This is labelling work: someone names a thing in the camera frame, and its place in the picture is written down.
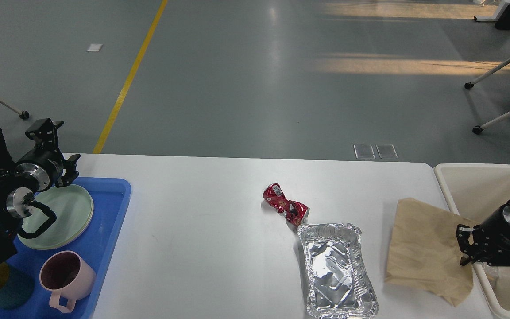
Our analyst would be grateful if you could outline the clear floor plate left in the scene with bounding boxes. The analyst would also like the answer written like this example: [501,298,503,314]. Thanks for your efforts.
[353,144,376,160]

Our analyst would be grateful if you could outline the green plate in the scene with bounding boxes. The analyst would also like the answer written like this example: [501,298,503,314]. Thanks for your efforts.
[18,184,94,250]

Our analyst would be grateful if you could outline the brown paper bag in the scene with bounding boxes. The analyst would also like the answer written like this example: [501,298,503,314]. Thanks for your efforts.
[384,198,478,307]

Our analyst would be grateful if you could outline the aluminium foil tray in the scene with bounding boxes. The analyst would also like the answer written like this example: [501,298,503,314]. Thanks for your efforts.
[296,223,379,319]

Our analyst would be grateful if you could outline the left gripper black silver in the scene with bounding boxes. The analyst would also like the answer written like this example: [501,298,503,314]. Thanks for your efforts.
[12,118,81,192]

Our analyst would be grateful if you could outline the clear floor plate right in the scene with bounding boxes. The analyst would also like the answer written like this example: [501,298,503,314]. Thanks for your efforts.
[376,144,399,160]

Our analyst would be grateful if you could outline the pink mug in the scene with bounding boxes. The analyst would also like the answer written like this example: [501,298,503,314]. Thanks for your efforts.
[39,250,97,313]

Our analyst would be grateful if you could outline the beige plastic bin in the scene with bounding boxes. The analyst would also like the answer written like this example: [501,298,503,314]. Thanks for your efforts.
[434,163,510,319]

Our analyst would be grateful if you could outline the clear floor plate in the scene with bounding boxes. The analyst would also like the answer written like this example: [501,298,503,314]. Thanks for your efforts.
[353,144,376,160]
[376,144,399,160]

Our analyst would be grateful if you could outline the teal yellow cup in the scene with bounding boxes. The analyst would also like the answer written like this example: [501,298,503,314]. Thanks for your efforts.
[0,262,35,310]

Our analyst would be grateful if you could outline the crushed red can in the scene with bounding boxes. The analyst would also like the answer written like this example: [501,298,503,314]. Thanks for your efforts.
[263,183,309,227]

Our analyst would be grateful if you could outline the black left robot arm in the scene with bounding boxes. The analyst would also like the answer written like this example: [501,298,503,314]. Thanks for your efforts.
[0,118,80,264]

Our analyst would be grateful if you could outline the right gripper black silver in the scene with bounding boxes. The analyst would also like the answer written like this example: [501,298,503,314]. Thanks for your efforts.
[456,204,510,267]

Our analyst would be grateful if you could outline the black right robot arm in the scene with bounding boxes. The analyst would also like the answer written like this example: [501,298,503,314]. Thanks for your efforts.
[456,200,510,267]

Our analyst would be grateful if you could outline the blue plastic tray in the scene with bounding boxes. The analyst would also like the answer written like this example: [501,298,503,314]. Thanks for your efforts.
[0,176,131,319]

